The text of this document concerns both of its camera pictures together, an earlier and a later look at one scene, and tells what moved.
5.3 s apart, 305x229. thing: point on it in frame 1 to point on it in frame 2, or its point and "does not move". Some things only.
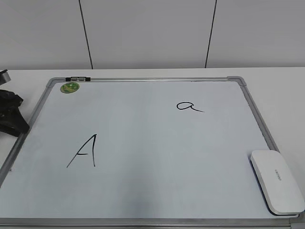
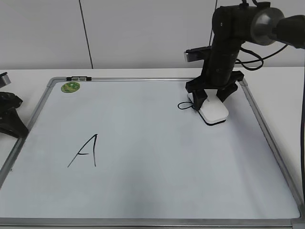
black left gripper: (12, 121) does not move
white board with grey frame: (141, 152) does not move
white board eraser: (282, 194) to (214, 110)
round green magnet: (69, 88) does not move
